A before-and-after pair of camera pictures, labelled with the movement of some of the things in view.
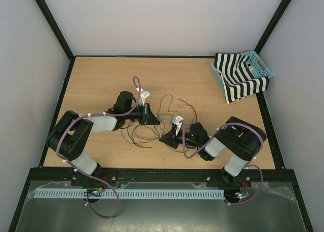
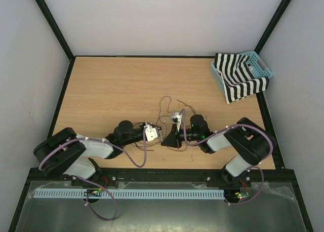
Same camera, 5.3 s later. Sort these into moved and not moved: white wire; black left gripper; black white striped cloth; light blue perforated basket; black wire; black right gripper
Moved: white wire; black wire; black left gripper
Not moved: black white striped cloth; black right gripper; light blue perforated basket
